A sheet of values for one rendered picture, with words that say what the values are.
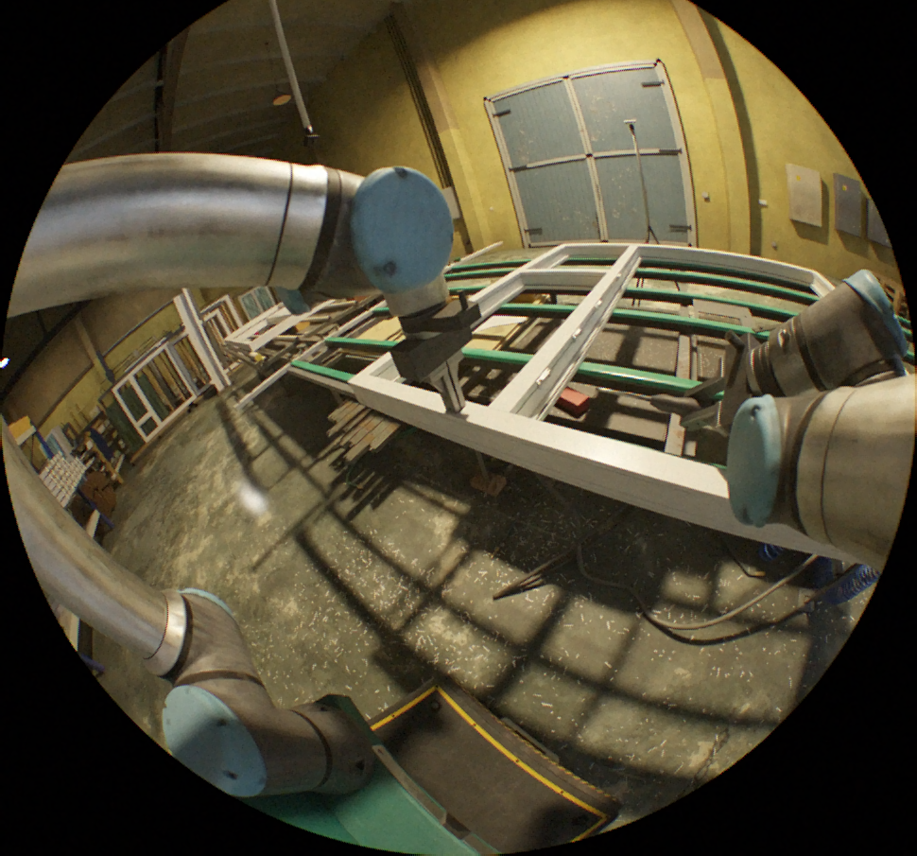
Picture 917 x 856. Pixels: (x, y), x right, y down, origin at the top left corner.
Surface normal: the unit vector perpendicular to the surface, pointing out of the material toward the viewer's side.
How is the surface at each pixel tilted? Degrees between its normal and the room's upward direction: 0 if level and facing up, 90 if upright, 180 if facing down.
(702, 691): 0
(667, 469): 0
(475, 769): 0
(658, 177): 90
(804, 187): 90
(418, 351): 90
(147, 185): 81
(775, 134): 90
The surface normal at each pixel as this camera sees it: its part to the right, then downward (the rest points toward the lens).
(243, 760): 0.94, -0.33
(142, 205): 0.72, 0.30
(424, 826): -0.27, -0.79
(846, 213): -0.59, 0.58
